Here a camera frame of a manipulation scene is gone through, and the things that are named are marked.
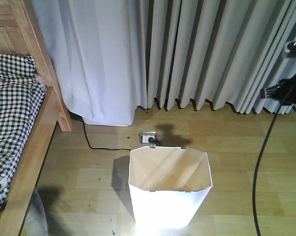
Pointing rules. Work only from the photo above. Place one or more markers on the white sheer curtain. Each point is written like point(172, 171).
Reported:
point(95, 50)

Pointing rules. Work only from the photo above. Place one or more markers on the grey pleated curtain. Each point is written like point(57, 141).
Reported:
point(221, 51)

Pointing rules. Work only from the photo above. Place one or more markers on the silver floor socket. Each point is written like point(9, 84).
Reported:
point(148, 138)

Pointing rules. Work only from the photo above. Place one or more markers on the grey round rug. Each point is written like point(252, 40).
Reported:
point(35, 223)

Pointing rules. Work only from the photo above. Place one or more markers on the white plastic trash bin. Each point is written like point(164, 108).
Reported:
point(168, 185)

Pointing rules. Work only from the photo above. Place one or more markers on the black white checkered bedding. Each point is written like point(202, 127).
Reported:
point(21, 95)

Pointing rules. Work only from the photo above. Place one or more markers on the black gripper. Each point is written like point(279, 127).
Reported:
point(284, 91)

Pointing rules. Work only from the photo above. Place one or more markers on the wooden bed frame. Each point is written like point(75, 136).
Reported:
point(20, 35)

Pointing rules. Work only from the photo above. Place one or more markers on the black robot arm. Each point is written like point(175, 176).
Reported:
point(289, 51)

